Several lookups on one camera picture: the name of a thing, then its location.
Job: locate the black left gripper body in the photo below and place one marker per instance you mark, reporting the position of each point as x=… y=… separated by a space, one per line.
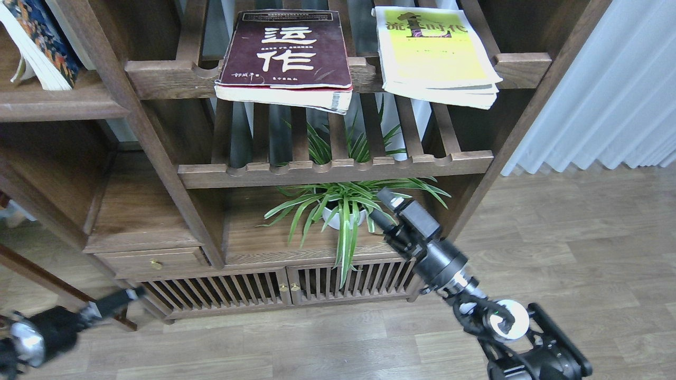
x=42 y=337

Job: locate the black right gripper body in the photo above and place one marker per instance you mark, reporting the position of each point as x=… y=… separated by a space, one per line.
x=437 y=261

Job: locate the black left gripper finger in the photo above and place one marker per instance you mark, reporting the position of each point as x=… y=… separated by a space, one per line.
x=107 y=306

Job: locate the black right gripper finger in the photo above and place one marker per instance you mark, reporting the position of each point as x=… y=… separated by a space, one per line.
x=391 y=200
x=383 y=221

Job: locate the yellow green cover book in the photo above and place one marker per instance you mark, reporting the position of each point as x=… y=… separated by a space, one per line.
x=434 y=55

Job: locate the colourful 300 paperback book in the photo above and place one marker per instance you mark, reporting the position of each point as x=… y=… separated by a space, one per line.
x=44 y=50

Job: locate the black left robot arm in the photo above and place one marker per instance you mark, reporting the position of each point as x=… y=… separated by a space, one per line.
x=10 y=360

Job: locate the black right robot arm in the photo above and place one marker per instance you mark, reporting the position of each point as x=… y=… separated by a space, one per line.
x=519 y=342

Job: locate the green spider plant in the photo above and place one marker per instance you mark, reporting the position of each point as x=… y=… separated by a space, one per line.
x=306 y=202

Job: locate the white plant pot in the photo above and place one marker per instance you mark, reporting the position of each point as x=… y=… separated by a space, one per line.
x=332 y=218

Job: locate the brass drawer knob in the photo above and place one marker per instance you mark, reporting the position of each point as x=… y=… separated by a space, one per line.
x=156 y=264

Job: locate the dark wooden bookshelf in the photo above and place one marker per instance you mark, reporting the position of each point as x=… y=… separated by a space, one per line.
x=135 y=164

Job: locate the maroon book white characters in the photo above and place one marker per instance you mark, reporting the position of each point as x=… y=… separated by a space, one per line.
x=293 y=57

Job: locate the white pleated curtain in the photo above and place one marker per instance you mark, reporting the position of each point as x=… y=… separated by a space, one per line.
x=616 y=103

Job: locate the dark wooden side frame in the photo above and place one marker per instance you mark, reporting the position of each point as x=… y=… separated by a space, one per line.
x=44 y=278

